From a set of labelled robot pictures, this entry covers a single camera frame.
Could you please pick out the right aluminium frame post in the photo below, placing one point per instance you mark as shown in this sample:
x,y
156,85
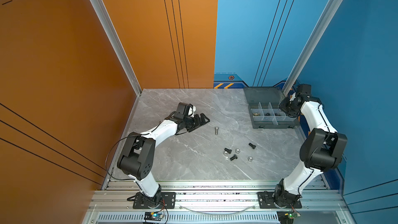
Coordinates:
x,y
323,22

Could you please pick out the black bolt lower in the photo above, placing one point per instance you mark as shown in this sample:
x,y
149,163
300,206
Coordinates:
x,y
233,157

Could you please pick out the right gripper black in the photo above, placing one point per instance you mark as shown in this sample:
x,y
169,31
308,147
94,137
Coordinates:
x,y
282,107

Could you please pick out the aluminium front rail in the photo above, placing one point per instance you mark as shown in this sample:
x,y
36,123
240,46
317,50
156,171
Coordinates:
x,y
231,195

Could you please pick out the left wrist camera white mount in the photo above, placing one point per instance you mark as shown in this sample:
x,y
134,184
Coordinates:
x,y
185,110

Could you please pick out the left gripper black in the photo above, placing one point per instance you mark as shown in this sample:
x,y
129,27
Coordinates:
x,y
197,124

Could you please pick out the green circuit board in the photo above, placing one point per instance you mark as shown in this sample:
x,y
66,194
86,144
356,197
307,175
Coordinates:
x,y
153,217

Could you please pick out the grey plastic organizer box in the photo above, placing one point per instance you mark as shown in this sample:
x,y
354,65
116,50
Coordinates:
x,y
266,100

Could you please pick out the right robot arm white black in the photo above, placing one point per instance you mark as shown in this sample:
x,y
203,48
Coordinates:
x,y
321,151

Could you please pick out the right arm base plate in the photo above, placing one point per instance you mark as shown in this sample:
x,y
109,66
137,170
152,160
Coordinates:
x,y
284,200

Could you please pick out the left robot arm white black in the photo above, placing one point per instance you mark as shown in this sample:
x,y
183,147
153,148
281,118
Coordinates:
x,y
137,156

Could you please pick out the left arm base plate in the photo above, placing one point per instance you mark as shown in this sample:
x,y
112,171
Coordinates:
x,y
164,199

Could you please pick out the left aluminium frame post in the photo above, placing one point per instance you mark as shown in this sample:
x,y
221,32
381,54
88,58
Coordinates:
x,y
108,26

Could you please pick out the right circuit board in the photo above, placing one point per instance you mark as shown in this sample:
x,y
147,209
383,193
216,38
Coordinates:
x,y
288,217

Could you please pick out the aluminium frame post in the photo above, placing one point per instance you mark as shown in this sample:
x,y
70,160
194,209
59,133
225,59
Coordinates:
x,y
323,22
108,26

